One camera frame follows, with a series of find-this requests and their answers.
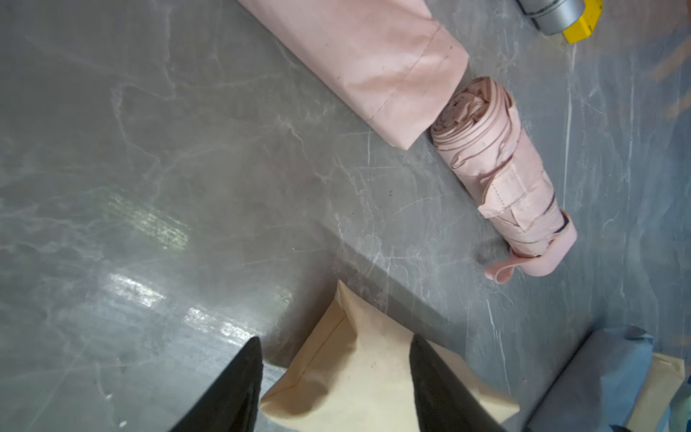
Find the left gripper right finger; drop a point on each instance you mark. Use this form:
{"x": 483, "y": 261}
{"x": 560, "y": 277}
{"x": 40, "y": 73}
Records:
{"x": 443, "y": 403}

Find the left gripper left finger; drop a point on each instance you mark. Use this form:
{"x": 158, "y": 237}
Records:
{"x": 231, "y": 403}

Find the cream umbrella sleeve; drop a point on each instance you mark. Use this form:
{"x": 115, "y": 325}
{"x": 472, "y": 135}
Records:
{"x": 351, "y": 374}

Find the pink umbrella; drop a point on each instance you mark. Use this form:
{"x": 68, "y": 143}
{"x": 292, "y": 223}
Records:
{"x": 481, "y": 138}

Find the pink umbrella sleeve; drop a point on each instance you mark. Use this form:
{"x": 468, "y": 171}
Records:
{"x": 391, "y": 62}

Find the light blue sleeved umbrella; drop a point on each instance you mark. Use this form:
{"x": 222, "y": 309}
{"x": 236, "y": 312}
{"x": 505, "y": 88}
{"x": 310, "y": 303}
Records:
{"x": 599, "y": 387}

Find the pale yellow sleeved umbrella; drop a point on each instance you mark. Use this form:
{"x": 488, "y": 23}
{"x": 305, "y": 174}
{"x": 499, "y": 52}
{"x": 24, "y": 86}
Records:
{"x": 664, "y": 378}

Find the silver metal cylinder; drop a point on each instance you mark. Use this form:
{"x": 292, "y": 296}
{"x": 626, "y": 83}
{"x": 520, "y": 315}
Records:
{"x": 552, "y": 16}

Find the yellow block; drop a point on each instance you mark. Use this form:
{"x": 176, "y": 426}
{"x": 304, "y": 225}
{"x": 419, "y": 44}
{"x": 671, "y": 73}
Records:
{"x": 585, "y": 26}

